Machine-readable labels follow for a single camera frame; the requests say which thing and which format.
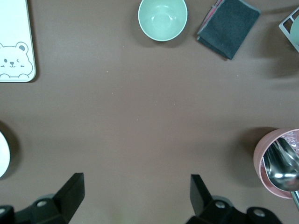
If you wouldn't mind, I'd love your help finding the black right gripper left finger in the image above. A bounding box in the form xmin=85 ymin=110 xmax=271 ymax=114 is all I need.
xmin=0 ymin=172 xmax=85 ymax=224

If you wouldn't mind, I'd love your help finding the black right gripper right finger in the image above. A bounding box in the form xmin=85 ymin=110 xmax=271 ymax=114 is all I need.
xmin=186 ymin=174 xmax=281 ymax=224

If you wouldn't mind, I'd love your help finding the white round plate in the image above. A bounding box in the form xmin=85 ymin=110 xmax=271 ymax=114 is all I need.
xmin=0 ymin=131 xmax=12 ymax=179

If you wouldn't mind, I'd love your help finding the pink bowl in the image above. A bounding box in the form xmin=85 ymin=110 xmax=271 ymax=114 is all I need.
xmin=254 ymin=127 xmax=299 ymax=199

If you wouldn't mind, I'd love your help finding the steel ladle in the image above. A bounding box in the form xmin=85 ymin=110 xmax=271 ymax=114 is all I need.
xmin=263 ymin=137 xmax=299 ymax=207

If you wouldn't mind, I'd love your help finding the dark grey folded cloth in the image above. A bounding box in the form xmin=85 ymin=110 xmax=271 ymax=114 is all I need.
xmin=196 ymin=0 xmax=261 ymax=60

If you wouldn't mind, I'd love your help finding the cream bear print tray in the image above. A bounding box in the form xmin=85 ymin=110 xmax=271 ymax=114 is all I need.
xmin=0 ymin=0 xmax=37 ymax=83

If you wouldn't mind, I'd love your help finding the pale green bowl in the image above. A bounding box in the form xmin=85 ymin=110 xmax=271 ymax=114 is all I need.
xmin=137 ymin=0 xmax=188 ymax=42

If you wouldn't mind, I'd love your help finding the pale green cup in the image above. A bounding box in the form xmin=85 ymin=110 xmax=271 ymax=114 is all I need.
xmin=290 ymin=16 xmax=299 ymax=46

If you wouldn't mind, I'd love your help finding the white wire cup rack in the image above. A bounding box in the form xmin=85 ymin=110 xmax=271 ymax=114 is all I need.
xmin=278 ymin=6 xmax=299 ymax=53

